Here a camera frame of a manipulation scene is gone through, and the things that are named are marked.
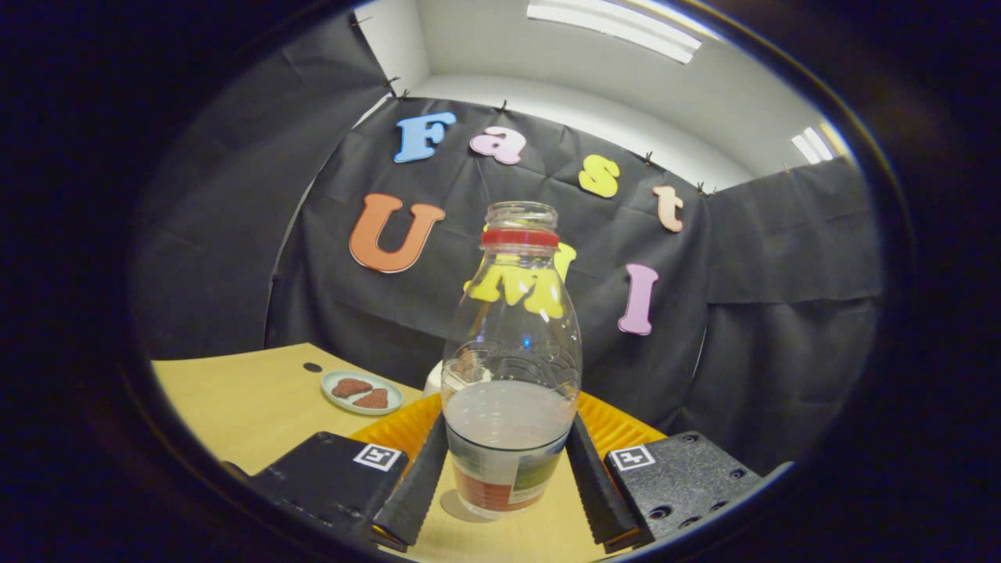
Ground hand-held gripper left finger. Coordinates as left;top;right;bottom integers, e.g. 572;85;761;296
246;393;450;552

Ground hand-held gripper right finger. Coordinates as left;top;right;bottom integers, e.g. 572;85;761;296
565;393;767;552

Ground round brown coaster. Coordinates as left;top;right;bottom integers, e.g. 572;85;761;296
440;489;501;523

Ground clear plastic juice bottle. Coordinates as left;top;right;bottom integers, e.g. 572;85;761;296
440;201;583;521

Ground white toaster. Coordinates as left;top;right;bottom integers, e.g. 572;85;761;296
423;348;490;397

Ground pale green plate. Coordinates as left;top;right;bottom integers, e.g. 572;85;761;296
321;370;404;416

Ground wooden table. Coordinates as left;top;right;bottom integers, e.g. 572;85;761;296
151;342;626;562

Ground small ceiling light panel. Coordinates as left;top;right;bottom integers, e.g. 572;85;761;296
791;125;836;163

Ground large ceiling light panel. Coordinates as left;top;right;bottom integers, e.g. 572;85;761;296
526;0;705;65

